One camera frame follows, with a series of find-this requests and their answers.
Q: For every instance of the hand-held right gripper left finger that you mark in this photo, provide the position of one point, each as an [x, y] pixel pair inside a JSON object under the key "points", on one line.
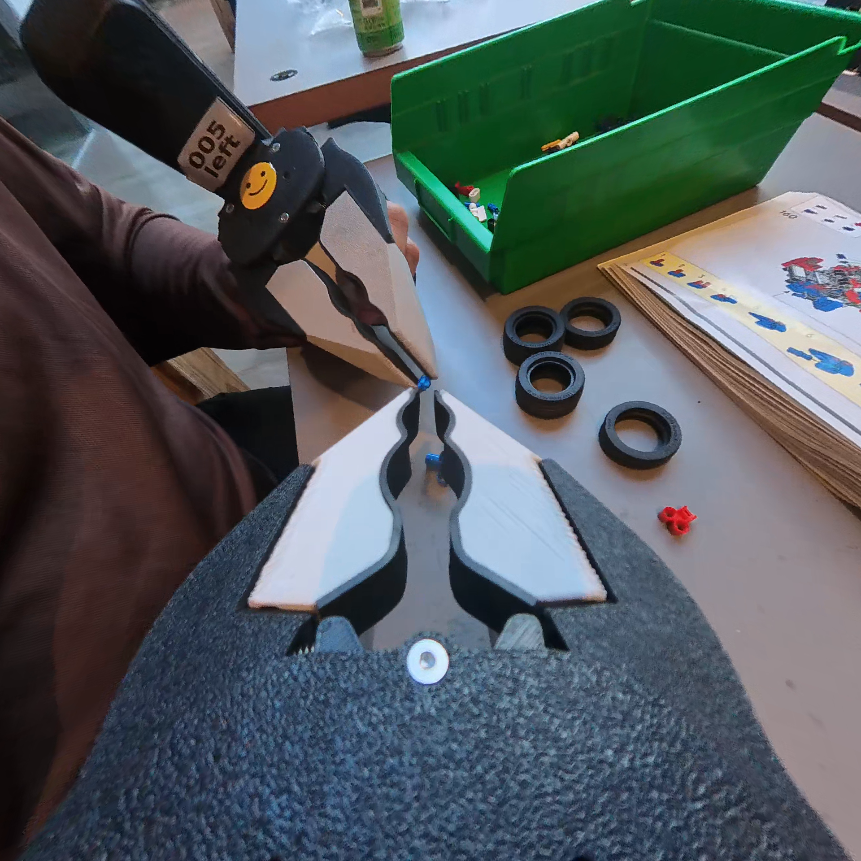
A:
{"points": [[329, 538]]}

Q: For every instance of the green plastic bin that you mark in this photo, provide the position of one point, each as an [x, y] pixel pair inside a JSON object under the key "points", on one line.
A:
{"points": [[605, 215]]}

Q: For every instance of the open instruction booklet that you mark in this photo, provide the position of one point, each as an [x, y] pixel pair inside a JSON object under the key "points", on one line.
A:
{"points": [[740, 336]]}

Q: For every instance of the light wooden box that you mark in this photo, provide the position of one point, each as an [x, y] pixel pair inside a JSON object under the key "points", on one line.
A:
{"points": [[202, 377]]}

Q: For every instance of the grey desk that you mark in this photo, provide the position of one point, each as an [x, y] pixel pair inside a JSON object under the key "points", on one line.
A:
{"points": [[740, 605]]}

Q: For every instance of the red toy connector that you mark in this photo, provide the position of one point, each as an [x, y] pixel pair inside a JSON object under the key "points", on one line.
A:
{"points": [[676, 519]]}

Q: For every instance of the tan toy piece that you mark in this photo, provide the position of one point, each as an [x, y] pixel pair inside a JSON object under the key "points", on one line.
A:
{"points": [[559, 141]]}

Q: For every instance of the black desk grommet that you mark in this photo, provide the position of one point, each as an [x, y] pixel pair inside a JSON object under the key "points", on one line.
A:
{"points": [[283, 75]]}

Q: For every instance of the blue toy connector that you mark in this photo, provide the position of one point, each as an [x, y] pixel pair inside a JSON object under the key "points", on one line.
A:
{"points": [[436, 467]]}

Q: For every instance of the person's left hand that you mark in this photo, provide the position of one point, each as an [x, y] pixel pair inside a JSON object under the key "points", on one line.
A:
{"points": [[403, 229]]}

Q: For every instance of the green drink can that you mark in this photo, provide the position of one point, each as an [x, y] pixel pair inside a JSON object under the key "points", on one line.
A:
{"points": [[377, 27]]}

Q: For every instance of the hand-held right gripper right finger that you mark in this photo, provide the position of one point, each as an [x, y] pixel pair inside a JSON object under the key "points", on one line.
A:
{"points": [[524, 538]]}

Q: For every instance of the pile of small toy parts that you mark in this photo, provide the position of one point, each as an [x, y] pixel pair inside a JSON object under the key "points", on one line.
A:
{"points": [[477, 205]]}

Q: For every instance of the person's left forearm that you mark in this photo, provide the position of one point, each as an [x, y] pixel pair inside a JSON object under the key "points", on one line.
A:
{"points": [[188, 289]]}

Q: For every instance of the person's black trousers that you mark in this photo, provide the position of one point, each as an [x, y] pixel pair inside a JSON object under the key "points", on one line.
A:
{"points": [[255, 430]]}

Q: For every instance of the white long table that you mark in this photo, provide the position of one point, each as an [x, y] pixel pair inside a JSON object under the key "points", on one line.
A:
{"points": [[303, 67]]}

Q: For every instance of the black toy tire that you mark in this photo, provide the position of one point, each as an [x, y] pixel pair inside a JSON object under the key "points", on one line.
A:
{"points": [[538, 407], [592, 342], [639, 461], [514, 350]]}

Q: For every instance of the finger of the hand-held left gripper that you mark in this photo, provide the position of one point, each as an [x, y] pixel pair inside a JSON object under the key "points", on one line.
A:
{"points": [[383, 269], [323, 316]]}

